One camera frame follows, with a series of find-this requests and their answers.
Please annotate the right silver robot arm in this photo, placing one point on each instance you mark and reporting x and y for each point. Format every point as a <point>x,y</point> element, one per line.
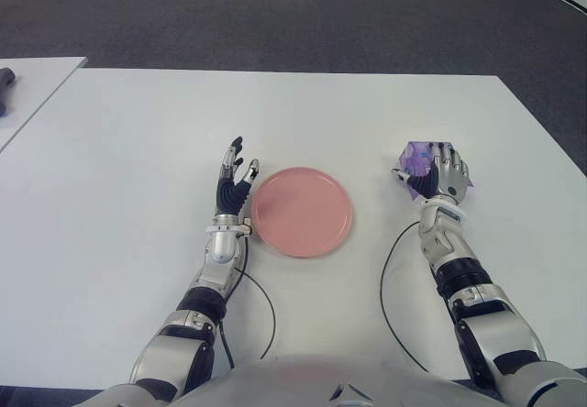
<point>495,320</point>

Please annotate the silver robot torso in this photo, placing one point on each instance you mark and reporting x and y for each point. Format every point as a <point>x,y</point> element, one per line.
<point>284,381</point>

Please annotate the purple tissue paper pack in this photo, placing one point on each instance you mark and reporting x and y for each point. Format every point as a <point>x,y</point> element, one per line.
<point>415,156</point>

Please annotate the black device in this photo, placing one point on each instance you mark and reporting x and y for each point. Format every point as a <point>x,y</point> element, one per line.
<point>5,81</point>

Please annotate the pink round plate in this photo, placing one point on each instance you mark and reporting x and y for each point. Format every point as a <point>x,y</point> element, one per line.
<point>302,212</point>

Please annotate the white side table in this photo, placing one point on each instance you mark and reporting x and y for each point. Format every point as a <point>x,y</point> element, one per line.
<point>46,81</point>

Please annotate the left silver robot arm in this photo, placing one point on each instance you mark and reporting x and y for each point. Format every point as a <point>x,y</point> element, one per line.
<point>174,338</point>

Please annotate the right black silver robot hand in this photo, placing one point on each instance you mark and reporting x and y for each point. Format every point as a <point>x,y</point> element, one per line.
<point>451,178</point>

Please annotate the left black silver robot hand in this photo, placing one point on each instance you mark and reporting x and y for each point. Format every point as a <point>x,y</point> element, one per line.
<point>229,196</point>

